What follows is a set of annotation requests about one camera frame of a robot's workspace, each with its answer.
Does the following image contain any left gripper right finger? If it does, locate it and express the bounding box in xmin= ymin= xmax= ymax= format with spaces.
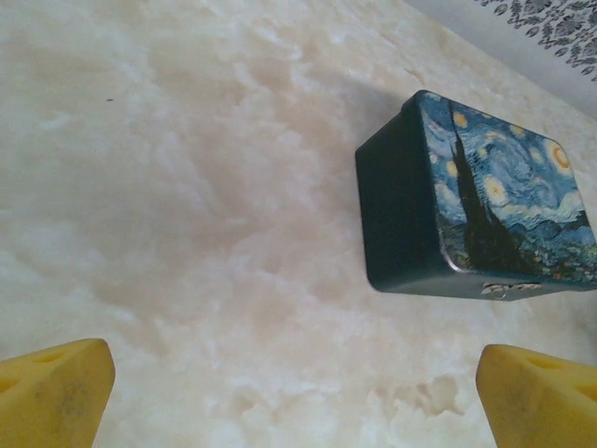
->
xmin=475 ymin=343 xmax=597 ymax=448

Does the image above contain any starry night tin box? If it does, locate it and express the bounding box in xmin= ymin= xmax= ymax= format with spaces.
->
xmin=354 ymin=89 xmax=597 ymax=302

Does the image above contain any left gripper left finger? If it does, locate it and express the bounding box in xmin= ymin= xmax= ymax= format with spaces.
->
xmin=0 ymin=338 xmax=117 ymax=448

